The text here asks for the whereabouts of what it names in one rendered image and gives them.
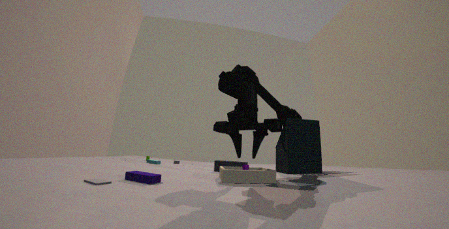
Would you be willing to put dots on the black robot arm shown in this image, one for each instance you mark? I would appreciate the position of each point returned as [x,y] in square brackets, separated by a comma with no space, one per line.
[242,84]

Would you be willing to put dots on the tan rectangular tray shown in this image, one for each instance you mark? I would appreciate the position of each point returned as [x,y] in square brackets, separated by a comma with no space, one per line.
[236,174]

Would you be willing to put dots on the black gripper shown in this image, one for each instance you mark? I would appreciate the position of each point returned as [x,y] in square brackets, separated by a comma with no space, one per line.
[273,125]

